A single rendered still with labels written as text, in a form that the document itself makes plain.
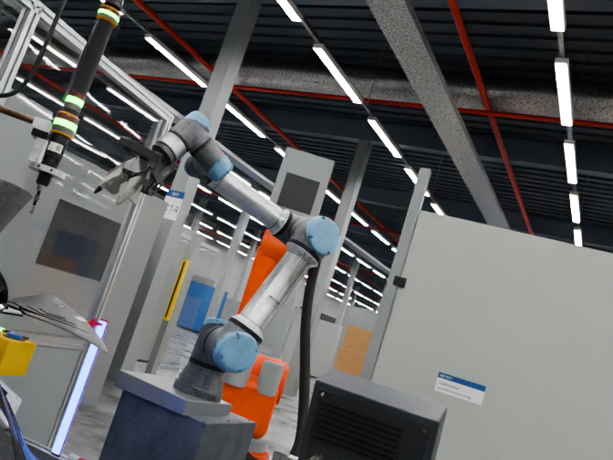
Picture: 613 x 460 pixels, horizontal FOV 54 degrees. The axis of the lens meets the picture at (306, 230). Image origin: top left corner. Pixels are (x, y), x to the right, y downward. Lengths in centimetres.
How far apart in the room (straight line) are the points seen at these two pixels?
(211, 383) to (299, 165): 360
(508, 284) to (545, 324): 22
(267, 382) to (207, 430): 329
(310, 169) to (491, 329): 291
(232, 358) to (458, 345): 128
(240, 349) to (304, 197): 357
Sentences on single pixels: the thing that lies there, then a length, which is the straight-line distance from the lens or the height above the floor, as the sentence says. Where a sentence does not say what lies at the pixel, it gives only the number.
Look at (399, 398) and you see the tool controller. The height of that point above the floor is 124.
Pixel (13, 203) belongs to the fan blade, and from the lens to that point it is 143.
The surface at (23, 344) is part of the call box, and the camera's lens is 174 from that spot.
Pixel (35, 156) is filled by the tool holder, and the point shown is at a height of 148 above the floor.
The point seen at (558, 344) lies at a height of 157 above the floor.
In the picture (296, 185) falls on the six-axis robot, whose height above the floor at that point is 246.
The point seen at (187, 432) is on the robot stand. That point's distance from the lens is 176.
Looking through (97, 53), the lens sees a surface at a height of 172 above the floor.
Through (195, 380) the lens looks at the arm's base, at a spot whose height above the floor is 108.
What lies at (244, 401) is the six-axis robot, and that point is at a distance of 506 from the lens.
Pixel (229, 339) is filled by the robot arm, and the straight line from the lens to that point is 170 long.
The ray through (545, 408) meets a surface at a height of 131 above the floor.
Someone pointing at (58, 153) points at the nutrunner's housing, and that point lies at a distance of 130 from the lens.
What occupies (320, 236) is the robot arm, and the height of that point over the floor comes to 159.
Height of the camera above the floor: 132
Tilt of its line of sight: 9 degrees up
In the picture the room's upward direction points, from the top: 18 degrees clockwise
